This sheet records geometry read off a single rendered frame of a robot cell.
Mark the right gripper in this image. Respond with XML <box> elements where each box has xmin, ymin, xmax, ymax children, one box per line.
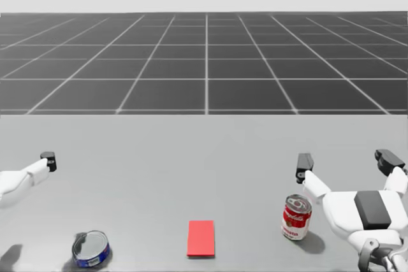
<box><xmin>295</xmin><ymin>148</ymin><xmax>408</xmax><ymax>248</ymax></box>

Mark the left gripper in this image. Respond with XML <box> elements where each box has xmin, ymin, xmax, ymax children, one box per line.
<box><xmin>0</xmin><ymin>151</ymin><xmax>58</xmax><ymax>210</ymax></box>

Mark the red and white can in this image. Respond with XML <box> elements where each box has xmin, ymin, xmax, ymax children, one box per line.
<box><xmin>280</xmin><ymin>194</ymin><xmax>313</xmax><ymax>241</ymax></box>

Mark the blue flat can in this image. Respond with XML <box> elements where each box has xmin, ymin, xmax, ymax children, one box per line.
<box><xmin>71</xmin><ymin>229</ymin><xmax>111</xmax><ymax>268</ymax></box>

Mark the pink pad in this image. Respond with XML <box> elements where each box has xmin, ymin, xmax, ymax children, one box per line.
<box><xmin>186</xmin><ymin>219</ymin><xmax>216</xmax><ymax>258</ymax></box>

